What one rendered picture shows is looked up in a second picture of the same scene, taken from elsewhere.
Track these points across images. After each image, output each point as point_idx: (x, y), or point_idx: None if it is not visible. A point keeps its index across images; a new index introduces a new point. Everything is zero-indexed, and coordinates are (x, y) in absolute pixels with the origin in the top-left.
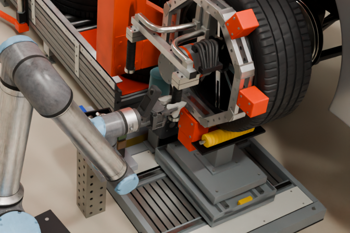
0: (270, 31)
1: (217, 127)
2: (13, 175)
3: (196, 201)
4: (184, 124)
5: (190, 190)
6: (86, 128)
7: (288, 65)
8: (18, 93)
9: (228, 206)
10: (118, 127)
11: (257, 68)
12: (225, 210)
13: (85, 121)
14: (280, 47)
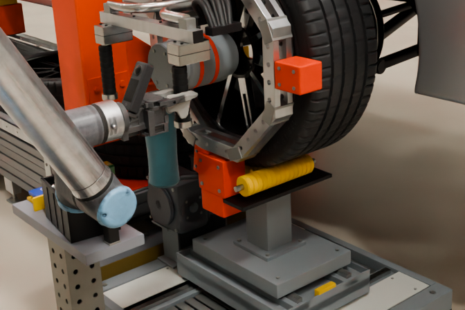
0: None
1: None
2: None
3: (250, 304)
4: (207, 176)
5: (238, 291)
6: (23, 71)
7: (340, 17)
8: None
9: (300, 297)
10: (90, 122)
11: (295, 27)
12: (297, 304)
13: (19, 59)
14: None
